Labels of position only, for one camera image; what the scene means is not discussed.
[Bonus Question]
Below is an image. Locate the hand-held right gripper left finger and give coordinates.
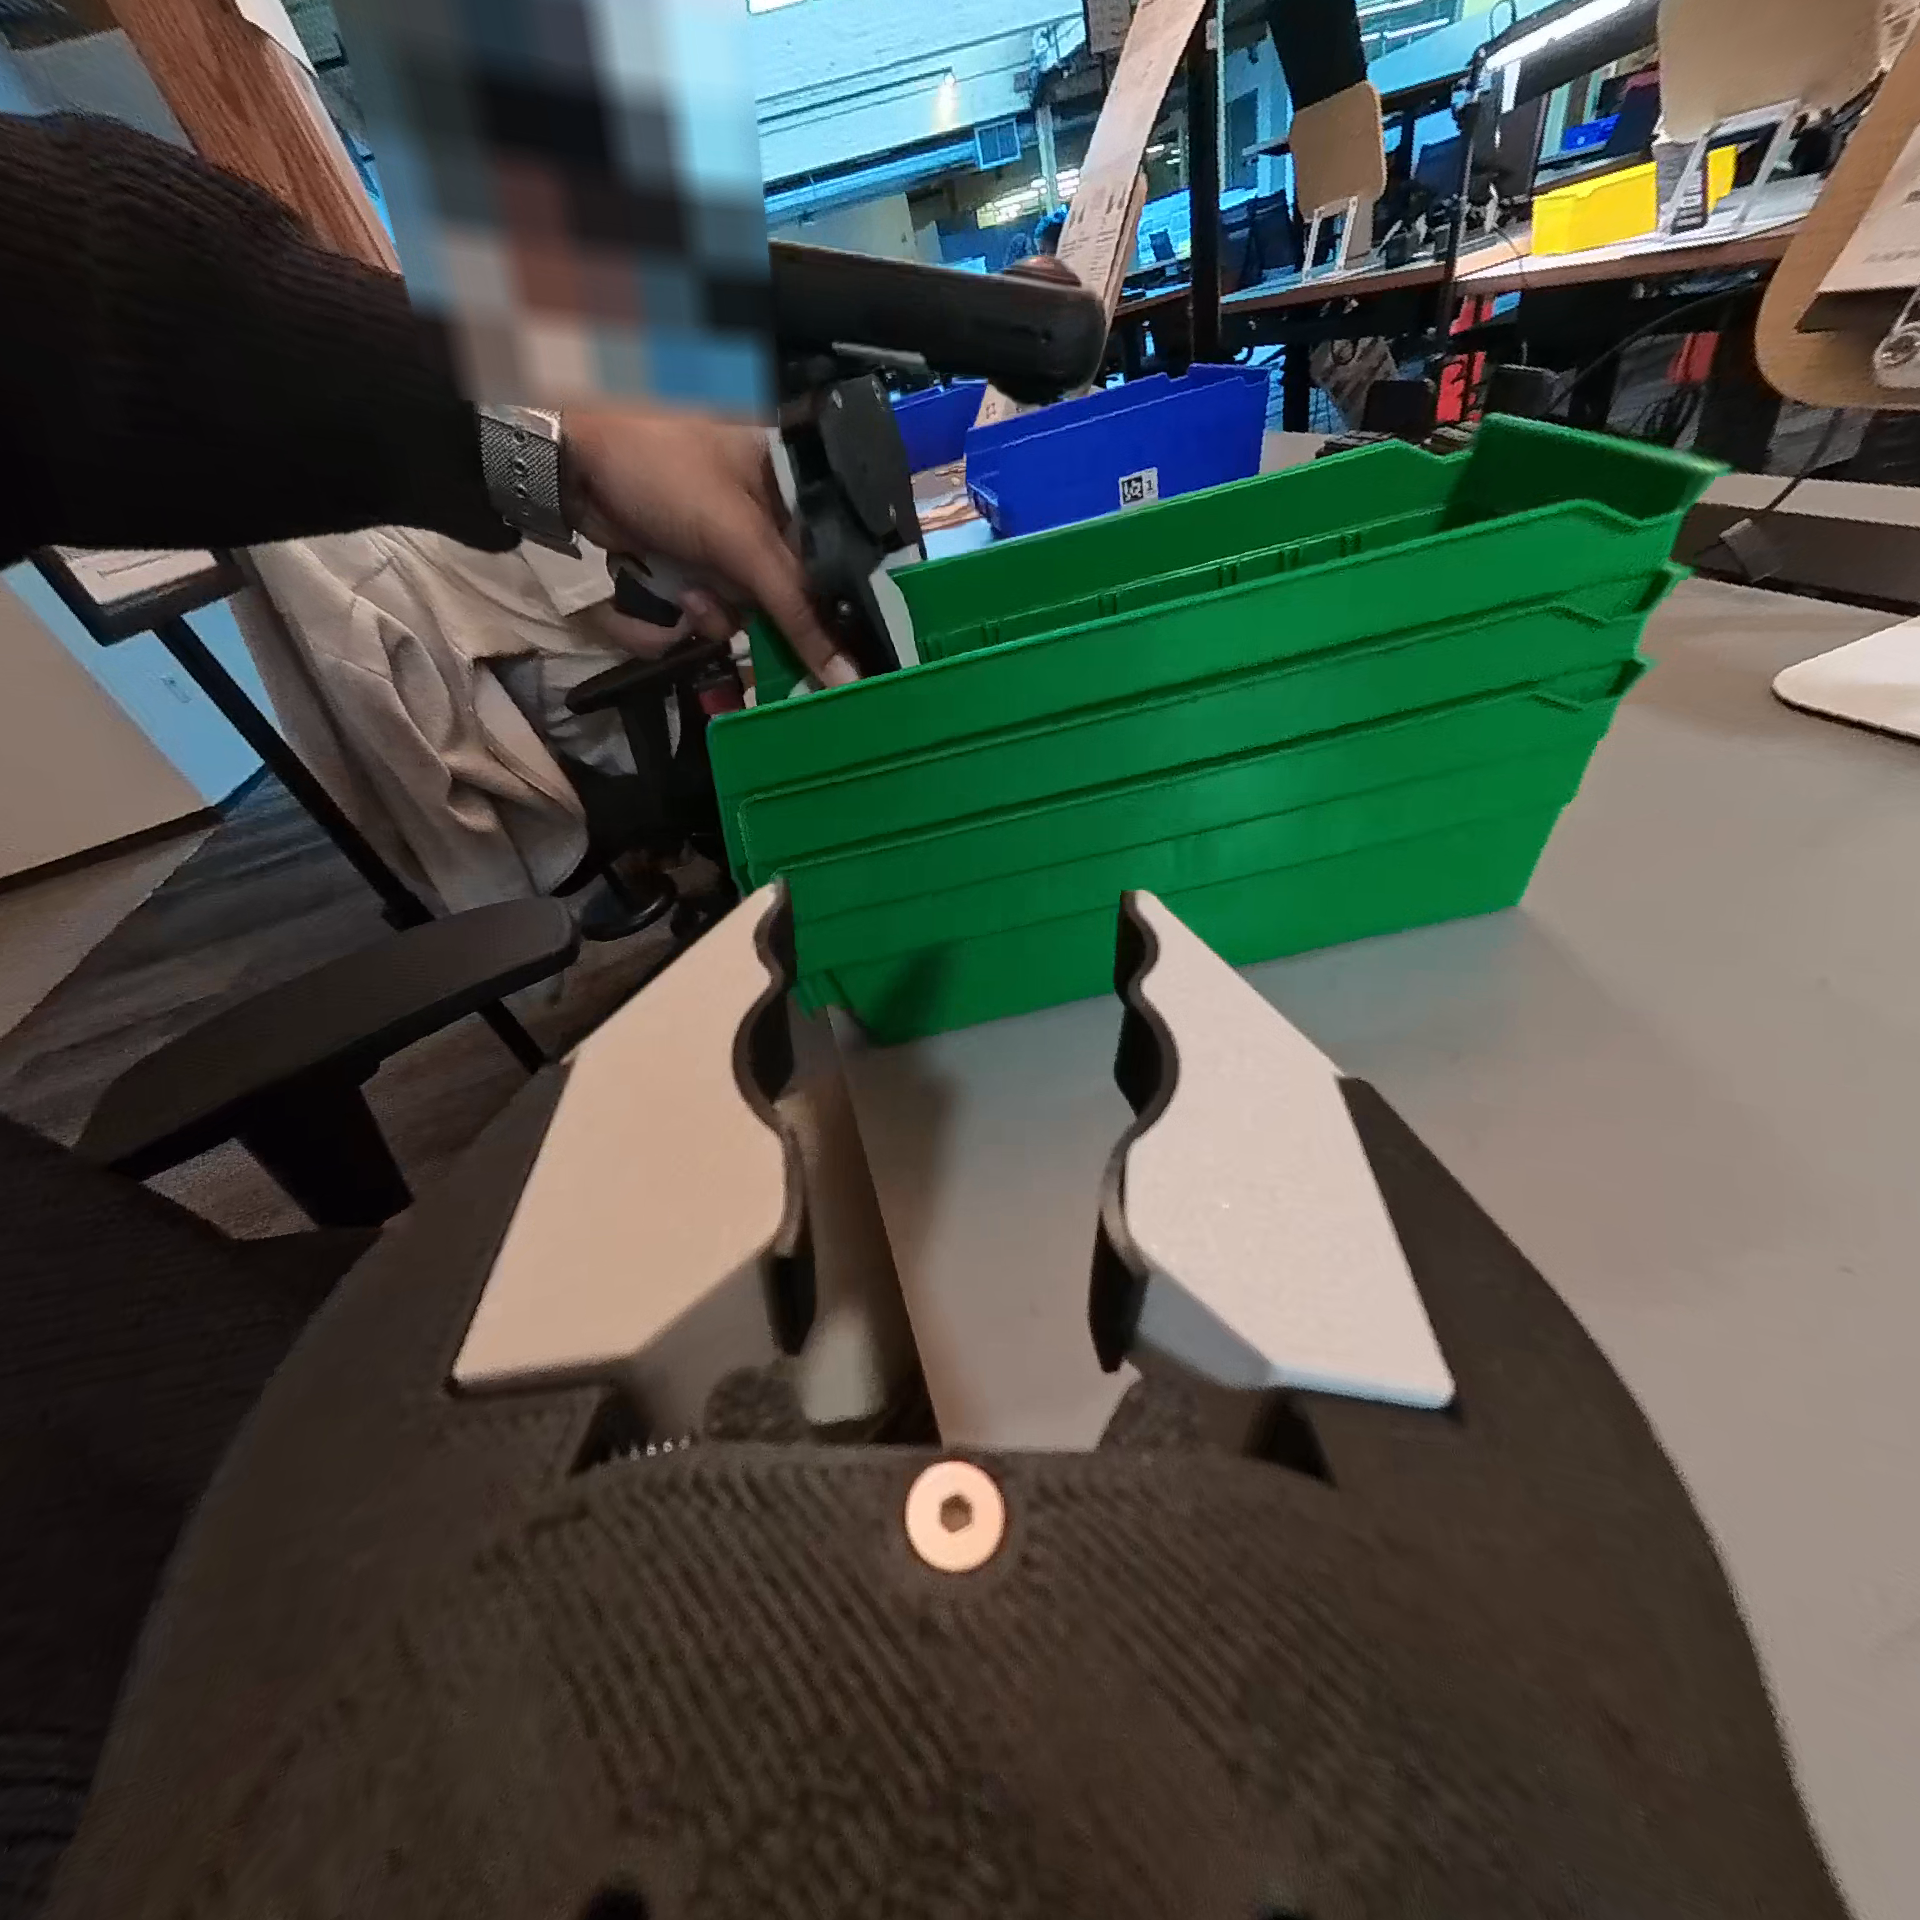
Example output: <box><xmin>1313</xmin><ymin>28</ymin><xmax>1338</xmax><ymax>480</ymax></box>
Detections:
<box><xmin>452</xmin><ymin>881</ymin><xmax>818</xmax><ymax>1389</ymax></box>

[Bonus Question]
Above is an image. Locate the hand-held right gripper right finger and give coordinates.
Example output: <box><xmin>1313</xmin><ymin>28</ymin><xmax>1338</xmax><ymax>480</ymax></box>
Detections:
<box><xmin>1087</xmin><ymin>886</ymin><xmax>1457</xmax><ymax>1413</ymax></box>

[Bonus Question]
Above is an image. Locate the person's left forearm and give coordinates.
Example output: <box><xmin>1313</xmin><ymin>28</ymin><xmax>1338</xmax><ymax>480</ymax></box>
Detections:
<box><xmin>0</xmin><ymin>113</ymin><xmax>519</xmax><ymax>564</ymax></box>

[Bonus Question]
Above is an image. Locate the person's left hand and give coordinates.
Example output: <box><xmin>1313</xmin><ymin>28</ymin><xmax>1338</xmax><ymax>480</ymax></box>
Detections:
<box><xmin>567</xmin><ymin>408</ymin><xmax>863</xmax><ymax>688</ymax></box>

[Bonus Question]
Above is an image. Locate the blue plastic bin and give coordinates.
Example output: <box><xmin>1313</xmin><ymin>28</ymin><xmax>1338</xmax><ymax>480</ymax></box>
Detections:
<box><xmin>892</xmin><ymin>381</ymin><xmax>986</xmax><ymax>474</ymax></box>

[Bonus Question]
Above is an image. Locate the blue bin with tag sticker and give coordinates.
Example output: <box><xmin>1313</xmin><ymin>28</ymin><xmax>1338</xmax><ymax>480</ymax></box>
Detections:
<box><xmin>965</xmin><ymin>364</ymin><xmax>1269</xmax><ymax>540</ymax></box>

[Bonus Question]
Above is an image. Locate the cardboard board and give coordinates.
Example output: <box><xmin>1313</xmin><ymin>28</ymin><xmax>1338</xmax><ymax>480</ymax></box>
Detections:
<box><xmin>1286</xmin><ymin>82</ymin><xmax>1390</xmax><ymax>278</ymax></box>
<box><xmin>1658</xmin><ymin>0</ymin><xmax>1892</xmax><ymax>144</ymax></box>
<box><xmin>1049</xmin><ymin>0</ymin><xmax>1209</xmax><ymax>325</ymax></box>

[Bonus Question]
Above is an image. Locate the black stand pole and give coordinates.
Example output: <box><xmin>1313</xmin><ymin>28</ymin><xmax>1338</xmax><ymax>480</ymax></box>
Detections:
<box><xmin>1183</xmin><ymin>0</ymin><xmax>1226</xmax><ymax>369</ymax></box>

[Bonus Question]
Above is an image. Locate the black office chair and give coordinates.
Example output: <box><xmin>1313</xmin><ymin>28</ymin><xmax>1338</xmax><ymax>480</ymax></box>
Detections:
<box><xmin>563</xmin><ymin>630</ymin><xmax>751</xmax><ymax>939</ymax></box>

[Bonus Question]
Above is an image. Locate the black chair armrest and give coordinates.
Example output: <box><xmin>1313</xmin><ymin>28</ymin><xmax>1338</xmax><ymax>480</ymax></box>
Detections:
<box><xmin>83</xmin><ymin>896</ymin><xmax>579</xmax><ymax>1225</ymax></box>

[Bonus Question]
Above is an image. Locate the silver wristwatch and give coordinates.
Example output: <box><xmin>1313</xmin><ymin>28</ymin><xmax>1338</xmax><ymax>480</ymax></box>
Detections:
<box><xmin>478</xmin><ymin>405</ymin><xmax>580</xmax><ymax>549</ymax></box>

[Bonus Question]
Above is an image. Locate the person's black sweater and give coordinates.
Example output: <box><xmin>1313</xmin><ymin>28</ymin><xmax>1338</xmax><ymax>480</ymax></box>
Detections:
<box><xmin>0</xmin><ymin>1117</ymin><xmax>378</xmax><ymax>1920</ymax></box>

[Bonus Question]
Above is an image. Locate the long wooden table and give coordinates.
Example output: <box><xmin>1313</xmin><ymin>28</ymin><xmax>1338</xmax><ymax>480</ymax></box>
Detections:
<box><xmin>1117</xmin><ymin>211</ymin><xmax>1818</xmax><ymax>325</ymax></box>

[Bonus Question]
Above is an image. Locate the yellow plastic bin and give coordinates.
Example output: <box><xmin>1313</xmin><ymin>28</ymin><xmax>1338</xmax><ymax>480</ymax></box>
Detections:
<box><xmin>1530</xmin><ymin>162</ymin><xmax>1660</xmax><ymax>256</ymax></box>

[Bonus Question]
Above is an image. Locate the white light panel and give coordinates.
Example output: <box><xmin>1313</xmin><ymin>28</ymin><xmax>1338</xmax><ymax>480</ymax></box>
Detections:
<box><xmin>1476</xmin><ymin>0</ymin><xmax>1637</xmax><ymax>69</ymax></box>

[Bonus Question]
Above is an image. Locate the clear acrylic box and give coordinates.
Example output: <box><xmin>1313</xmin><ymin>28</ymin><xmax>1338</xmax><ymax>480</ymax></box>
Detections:
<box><xmin>1665</xmin><ymin>106</ymin><xmax>1802</xmax><ymax>234</ymax></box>

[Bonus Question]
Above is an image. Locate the instruction sheet on stand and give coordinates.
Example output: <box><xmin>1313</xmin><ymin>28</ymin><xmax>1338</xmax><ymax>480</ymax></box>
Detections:
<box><xmin>1751</xmin><ymin>141</ymin><xmax>1920</xmax><ymax>410</ymax></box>

